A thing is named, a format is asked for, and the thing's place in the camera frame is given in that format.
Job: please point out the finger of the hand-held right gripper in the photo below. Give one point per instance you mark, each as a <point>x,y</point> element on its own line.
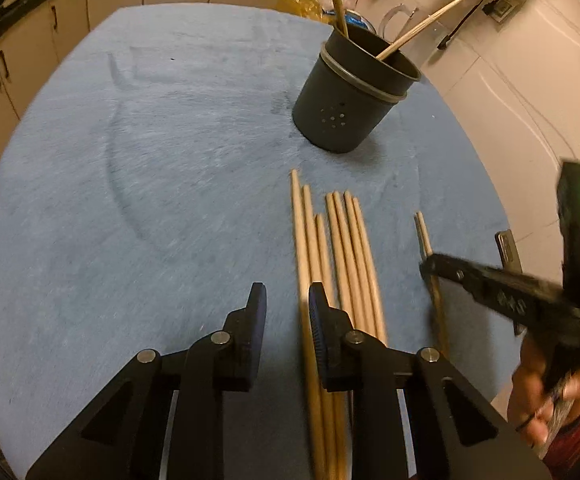
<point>470,280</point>

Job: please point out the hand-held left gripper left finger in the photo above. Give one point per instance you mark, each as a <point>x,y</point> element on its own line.
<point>259,330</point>

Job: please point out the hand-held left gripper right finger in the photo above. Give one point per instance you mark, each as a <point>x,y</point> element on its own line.
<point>317,330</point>

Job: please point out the group of wooden chopsticks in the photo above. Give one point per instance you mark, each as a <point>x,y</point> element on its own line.
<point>342,260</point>

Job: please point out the dark grey utensil holder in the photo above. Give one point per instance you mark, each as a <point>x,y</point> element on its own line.
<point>340,105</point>

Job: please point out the person's right hand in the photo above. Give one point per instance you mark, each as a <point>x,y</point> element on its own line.
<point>527,395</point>

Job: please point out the blue table cloth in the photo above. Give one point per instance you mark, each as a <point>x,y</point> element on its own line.
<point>144,185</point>

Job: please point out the person's red patterned garment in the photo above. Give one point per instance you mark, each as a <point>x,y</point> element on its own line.
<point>575,435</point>

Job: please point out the clear plastic jug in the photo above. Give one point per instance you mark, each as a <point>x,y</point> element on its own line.
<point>395,17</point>

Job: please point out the blue lidded container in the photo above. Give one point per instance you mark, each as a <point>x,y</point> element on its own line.
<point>355,20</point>

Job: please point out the yellow plastic bag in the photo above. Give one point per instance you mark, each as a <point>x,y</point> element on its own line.
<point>302,5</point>

